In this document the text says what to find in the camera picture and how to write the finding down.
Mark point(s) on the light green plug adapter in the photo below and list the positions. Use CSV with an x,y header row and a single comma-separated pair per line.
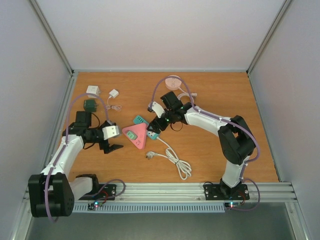
x,y
131,135

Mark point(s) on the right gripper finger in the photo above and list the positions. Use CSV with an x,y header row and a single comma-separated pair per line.
x,y
151,126
157,131

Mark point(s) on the aluminium front rail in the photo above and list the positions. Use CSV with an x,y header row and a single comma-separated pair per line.
x,y
268,192

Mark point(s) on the right controller board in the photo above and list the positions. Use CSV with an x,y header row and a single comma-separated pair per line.
x,y
232,204

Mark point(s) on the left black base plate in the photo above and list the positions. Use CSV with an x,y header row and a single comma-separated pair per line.
x,y
108,192

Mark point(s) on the white cube socket adapter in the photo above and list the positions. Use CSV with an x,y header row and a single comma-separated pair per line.
x,y
93,91

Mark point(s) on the controller board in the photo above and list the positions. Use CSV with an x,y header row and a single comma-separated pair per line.
x,y
96,205
232,204

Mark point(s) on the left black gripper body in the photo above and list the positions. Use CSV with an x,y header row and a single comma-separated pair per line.
x,y
93,136

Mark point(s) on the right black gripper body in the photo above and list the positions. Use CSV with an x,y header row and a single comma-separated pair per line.
x,y
164,125

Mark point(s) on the grey slotted cable duct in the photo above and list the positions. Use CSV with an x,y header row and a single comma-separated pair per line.
x,y
133,208

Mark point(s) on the teal power strip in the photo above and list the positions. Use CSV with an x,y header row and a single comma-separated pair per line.
x,y
139,120

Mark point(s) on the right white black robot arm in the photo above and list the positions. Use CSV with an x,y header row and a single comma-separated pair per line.
x,y
236,140

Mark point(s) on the left controller board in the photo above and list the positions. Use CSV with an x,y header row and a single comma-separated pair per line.
x,y
96,205

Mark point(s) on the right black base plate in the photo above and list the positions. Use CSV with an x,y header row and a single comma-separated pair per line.
x,y
212,192

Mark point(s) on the green cube socket adapter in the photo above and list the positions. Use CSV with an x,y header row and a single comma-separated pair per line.
x,y
90,105

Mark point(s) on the pink triangular power strip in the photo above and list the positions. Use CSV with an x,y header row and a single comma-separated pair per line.
x,y
141,131

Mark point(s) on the white usb charger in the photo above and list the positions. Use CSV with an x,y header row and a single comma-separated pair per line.
x,y
113,93

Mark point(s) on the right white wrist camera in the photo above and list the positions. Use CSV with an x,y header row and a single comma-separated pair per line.
x,y
156,108

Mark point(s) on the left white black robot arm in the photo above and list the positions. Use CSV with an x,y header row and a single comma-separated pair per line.
x,y
56,173

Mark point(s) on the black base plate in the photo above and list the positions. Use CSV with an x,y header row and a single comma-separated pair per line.
x,y
212,192
108,192

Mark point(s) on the round pink power strip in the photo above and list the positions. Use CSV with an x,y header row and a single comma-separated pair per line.
x,y
173,82

